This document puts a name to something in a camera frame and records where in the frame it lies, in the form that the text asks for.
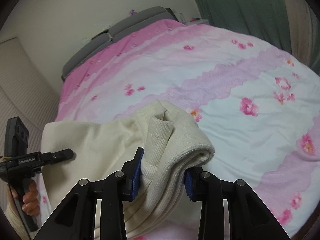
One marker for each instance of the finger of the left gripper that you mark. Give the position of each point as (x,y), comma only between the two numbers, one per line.
(56,157)

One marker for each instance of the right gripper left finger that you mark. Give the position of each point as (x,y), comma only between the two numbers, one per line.
(74,217)

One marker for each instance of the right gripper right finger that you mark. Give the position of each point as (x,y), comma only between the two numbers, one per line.
(249,217)

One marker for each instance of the cream sweater left forearm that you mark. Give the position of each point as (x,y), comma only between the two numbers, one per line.
(15,221)

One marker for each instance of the person's left hand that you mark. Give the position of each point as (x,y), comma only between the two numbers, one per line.
(30,202)

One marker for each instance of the white louvered wardrobe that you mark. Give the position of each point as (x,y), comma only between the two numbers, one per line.
(24,93)

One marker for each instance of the pink floral bed duvet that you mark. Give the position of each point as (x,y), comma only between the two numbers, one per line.
(190,95)

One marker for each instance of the grey upholstered headboard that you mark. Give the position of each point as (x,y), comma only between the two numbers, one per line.
(115,33)

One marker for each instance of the white bedside table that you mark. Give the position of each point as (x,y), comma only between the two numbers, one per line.
(197,21)

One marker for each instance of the clear water bottle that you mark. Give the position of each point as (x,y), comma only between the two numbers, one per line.
(182,18)

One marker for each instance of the green curtain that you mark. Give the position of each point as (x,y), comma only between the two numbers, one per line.
(264,19)

